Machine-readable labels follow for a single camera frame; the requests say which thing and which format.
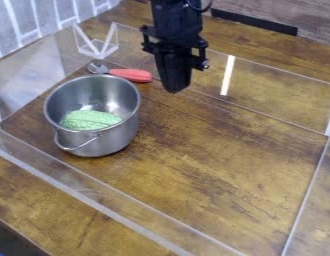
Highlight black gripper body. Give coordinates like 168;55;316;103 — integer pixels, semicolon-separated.
140;0;210;70

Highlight silver metal pot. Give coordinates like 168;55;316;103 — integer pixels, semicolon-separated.
43;75;141;157

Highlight clear acrylic corner bracket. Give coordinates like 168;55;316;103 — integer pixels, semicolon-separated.
71;24;118;60

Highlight green bumpy toy vegetable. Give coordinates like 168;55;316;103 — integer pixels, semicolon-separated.
59;110;122;130

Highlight black wall strip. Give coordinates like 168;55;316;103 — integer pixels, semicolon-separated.
210;8;297;36

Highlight clear acrylic barrier wall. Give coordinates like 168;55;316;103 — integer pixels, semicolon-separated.
0;29;330;256

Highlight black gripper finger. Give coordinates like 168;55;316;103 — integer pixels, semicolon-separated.
154;53;174;92
173;56;192;93

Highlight red handled metal spatula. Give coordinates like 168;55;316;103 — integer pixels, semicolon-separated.
86;62;152;83

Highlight black cable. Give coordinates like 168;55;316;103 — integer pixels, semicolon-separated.
184;0;214;14

